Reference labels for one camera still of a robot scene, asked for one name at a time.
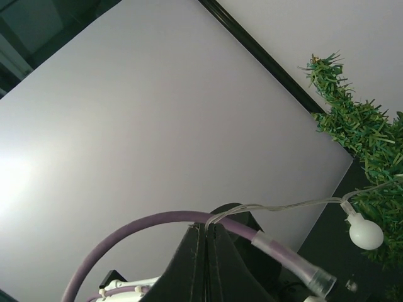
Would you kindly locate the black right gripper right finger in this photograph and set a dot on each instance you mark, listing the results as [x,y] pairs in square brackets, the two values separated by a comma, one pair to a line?
[228,279]

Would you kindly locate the black frame post back left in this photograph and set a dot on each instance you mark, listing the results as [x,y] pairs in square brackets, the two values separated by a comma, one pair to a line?
[261,55]

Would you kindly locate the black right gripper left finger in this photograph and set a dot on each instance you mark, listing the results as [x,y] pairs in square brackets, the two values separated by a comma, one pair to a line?
[183,280]

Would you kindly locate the small green christmas tree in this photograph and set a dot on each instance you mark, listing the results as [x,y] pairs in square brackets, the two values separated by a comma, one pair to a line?
[375,142]

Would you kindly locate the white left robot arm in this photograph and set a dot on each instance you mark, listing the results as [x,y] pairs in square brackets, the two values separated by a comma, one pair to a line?
[278,281]

